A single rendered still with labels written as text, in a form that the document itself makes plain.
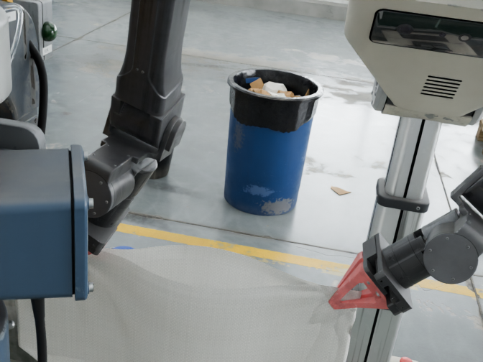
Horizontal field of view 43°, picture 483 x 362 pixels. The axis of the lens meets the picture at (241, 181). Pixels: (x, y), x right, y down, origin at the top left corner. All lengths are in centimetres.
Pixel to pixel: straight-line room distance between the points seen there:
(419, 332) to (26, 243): 225
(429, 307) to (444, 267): 205
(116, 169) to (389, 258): 35
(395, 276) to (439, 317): 194
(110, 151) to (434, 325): 210
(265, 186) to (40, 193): 266
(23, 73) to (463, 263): 63
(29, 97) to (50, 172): 48
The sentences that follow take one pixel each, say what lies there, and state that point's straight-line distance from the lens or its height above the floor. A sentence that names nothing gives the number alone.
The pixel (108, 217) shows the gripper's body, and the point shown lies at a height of 111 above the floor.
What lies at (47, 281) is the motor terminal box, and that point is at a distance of 48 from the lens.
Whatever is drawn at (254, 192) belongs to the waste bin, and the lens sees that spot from 310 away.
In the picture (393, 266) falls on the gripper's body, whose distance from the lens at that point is 79.
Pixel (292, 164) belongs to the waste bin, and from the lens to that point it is 308.
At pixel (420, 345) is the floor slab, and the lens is 254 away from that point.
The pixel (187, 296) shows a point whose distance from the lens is 80.
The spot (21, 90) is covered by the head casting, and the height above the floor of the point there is 122.
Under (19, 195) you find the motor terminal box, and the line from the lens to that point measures 45.
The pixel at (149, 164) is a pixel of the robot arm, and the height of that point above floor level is 119.
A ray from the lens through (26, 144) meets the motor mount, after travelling 54.
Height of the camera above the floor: 151
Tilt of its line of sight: 26 degrees down
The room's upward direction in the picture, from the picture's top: 7 degrees clockwise
